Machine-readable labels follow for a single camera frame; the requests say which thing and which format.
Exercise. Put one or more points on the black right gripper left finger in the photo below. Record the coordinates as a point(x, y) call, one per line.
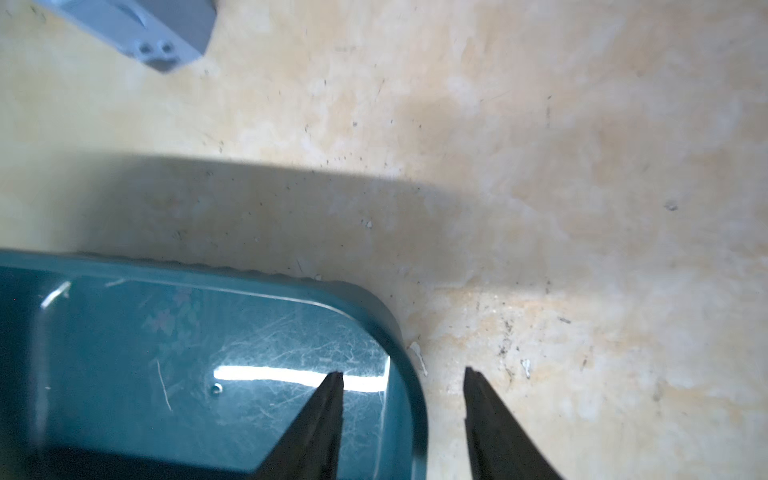
point(309, 449)

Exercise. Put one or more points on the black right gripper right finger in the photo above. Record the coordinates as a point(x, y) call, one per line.
point(498, 447)

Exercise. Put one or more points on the dark teal storage box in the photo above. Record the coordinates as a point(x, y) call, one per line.
point(123, 369)

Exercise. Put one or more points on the blue cat desk lamp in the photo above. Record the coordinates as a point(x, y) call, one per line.
point(163, 35)

